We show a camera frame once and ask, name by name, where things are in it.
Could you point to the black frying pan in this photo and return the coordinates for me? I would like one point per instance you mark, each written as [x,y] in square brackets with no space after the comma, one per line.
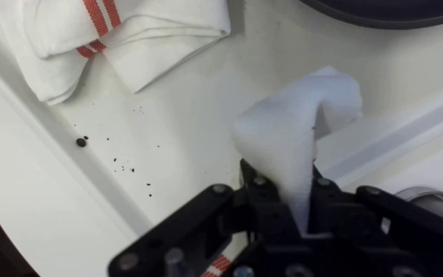
[384,10]

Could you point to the small black crumb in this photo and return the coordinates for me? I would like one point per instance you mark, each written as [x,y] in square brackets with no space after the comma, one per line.
[81,142]

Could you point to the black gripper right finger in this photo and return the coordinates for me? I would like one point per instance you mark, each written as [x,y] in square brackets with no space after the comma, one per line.
[384,231]

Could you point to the round metal tin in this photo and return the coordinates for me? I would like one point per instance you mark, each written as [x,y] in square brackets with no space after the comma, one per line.
[430,201]

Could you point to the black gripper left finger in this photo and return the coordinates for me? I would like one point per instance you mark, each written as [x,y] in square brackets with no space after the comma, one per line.
[200,225]

